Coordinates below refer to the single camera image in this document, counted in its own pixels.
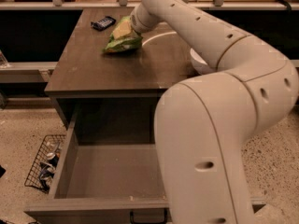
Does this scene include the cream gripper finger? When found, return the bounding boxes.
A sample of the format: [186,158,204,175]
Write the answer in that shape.
[112,21,132,39]

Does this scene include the green rice chip bag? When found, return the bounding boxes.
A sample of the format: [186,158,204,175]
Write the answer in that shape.
[103,16,143,53]

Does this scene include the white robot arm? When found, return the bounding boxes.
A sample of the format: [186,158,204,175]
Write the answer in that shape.
[131,0,298,224]

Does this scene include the grey drawer cabinet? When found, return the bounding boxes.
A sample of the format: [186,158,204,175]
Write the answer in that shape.
[44,7,216,145]

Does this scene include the open grey top drawer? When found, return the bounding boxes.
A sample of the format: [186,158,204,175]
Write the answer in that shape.
[23,105,266,224]

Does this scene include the dark blue snack bar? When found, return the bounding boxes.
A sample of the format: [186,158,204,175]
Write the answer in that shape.
[91,16,116,31]

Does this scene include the white bowl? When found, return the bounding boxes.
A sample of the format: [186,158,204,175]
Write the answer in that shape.
[190,49,215,75]

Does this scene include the metal rail frame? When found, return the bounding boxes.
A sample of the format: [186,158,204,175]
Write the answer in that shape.
[0,0,299,105]

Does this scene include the cans in wire basket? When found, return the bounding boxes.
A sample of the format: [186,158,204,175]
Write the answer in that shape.
[38,142,62,192]

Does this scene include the black wire basket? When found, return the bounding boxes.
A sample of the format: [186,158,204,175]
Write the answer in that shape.
[24,134,65,193]

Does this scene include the black drawer handle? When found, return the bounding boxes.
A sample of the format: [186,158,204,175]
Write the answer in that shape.
[130,209,168,224]

